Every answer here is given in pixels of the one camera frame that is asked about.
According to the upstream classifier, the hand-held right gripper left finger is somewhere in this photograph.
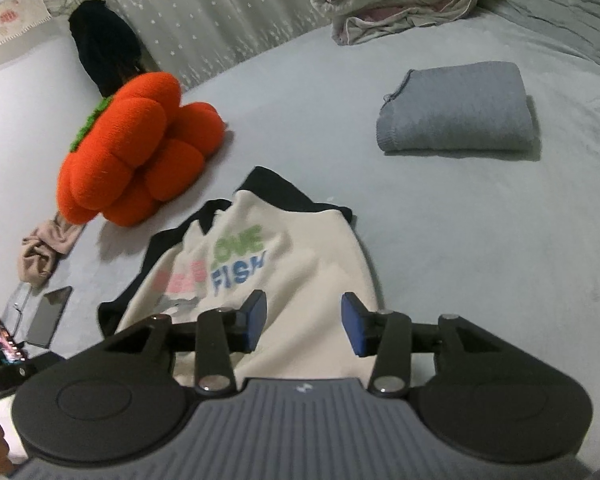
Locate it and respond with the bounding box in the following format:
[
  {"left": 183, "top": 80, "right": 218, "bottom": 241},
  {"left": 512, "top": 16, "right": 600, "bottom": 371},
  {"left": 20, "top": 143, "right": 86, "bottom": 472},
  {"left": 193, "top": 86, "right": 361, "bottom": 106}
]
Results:
[{"left": 102, "top": 290, "right": 268, "bottom": 395}]

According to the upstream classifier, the black cloth object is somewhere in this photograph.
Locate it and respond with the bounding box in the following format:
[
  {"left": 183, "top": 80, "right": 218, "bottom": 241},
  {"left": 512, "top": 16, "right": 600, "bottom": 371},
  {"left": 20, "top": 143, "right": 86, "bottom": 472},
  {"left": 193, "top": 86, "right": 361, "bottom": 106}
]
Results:
[{"left": 69, "top": 0, "right": 143, "bottom": 97}]

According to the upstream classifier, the grey sweater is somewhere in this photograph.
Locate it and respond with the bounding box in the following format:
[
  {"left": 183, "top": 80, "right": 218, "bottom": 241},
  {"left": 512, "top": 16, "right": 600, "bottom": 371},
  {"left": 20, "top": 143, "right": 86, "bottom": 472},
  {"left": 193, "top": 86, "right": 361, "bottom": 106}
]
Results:
[{"left": 376, "top": 61, "right": 536, "bottom": 153}]

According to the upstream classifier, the dark device with lit screen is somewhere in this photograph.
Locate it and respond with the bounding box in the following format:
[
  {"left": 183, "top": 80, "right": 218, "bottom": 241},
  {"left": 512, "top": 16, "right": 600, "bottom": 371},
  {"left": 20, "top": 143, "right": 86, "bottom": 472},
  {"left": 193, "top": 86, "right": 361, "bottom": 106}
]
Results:
[{"left": 0, "top": 304, "right": 28, "bottom": 366}]

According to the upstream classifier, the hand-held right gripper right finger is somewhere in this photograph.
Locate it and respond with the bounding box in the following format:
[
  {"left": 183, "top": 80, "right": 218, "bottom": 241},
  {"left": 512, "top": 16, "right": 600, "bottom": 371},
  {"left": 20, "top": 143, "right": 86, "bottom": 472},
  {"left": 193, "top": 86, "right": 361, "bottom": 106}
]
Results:
[{"left": 341, "top": 291, "right": 506, "bottom": 397}]

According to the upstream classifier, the cloth wall hanging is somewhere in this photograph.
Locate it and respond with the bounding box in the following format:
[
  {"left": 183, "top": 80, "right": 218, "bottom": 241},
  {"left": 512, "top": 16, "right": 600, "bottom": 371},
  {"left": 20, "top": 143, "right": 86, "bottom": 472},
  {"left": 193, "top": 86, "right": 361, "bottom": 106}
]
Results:
[{"left": 0, "top": 0, "right": 51, "bottom": 56}]

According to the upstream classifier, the beige crumpled cloth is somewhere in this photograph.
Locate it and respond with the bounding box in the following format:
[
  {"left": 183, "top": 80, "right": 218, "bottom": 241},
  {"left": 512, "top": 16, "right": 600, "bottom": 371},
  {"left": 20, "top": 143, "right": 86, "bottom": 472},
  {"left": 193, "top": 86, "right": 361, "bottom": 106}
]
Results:
[{"left": 17, "top": 212, "right": 86, "bottom": 288}]

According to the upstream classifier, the cream sweatshirt with black sleeves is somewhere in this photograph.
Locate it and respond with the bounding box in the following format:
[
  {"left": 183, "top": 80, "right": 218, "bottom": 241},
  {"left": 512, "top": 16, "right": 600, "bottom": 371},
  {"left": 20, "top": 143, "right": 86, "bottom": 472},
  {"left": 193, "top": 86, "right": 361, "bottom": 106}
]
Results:
[{"left": 97, "top": 166, "right": 383, "bottom": 386}]

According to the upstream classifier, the orange pumpkin cushion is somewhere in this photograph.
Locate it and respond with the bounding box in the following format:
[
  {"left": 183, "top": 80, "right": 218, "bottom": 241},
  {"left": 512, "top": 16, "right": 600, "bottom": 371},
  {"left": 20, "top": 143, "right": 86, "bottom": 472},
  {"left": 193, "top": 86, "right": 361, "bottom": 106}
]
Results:
[{"left": 56, "top": 72, "right": 226, "bottom": 227}]

